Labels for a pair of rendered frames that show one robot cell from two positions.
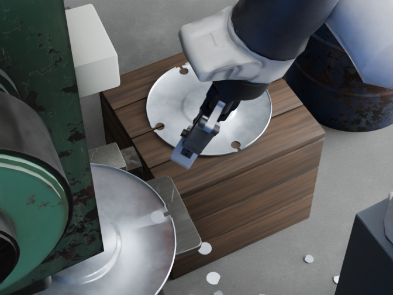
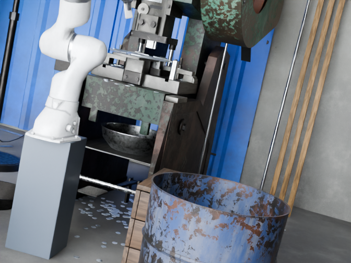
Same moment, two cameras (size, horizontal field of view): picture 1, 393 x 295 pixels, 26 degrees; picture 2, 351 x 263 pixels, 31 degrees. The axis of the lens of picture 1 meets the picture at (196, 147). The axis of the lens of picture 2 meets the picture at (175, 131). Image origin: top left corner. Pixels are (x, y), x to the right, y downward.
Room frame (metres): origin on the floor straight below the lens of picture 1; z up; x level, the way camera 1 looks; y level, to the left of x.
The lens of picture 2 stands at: (2.73, -1.98, 0.90)
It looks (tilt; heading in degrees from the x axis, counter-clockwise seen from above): 8 degrees down; 129
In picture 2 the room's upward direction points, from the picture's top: 12 degrees clockwise
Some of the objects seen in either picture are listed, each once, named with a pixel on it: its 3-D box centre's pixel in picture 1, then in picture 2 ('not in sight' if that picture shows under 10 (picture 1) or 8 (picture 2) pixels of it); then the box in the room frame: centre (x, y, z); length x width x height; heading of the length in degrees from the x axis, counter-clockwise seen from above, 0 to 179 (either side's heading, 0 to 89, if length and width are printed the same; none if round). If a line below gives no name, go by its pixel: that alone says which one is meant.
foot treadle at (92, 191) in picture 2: not in sight; (113, 187); (0.66, 0.17, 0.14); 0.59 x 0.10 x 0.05; 112
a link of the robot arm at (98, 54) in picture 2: not in sight; (79, 68); (0.93, -0.42, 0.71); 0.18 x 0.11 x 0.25; 31
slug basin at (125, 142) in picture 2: not in sight; (132, 140); (0.61, 0.29, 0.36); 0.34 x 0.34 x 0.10
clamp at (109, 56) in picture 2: not in sight; (117, 54); (0.45, 0.23, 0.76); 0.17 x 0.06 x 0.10; 22
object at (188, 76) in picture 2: not in sight; (180, 69); (0.76, 0.36, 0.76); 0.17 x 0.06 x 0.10; 22
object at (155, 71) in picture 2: not in sight; (148, 69); (0.60, 0.30, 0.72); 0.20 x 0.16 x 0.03; 22
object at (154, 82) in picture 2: not in sight; (145, 78); (0.61, 0.29, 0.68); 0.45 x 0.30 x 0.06; 22
